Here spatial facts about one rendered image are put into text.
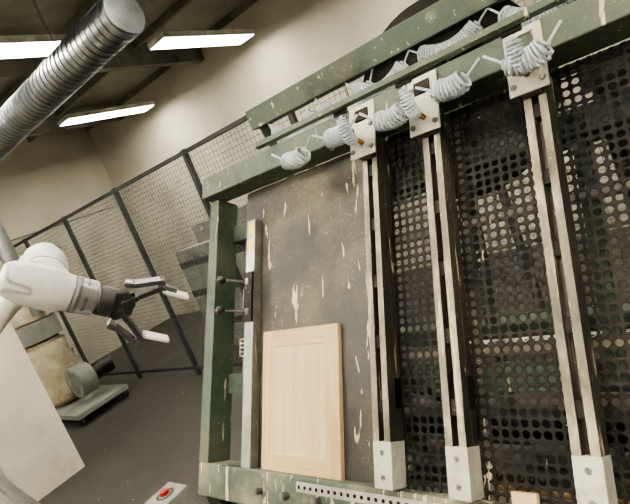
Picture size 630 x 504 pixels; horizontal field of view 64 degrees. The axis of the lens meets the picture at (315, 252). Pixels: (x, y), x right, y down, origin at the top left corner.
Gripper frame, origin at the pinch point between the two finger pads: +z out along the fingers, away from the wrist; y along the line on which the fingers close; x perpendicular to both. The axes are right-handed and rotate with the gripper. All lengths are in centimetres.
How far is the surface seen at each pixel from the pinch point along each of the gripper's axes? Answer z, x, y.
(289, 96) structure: 48, 110, 69
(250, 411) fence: 50, 20, -41
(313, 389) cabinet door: 57, 3, -16
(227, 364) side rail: 49, 51, -42
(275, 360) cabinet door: 52, 24, -20
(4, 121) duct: -71, 450, -66
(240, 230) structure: 42, 83, 7
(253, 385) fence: 49, 26, -34
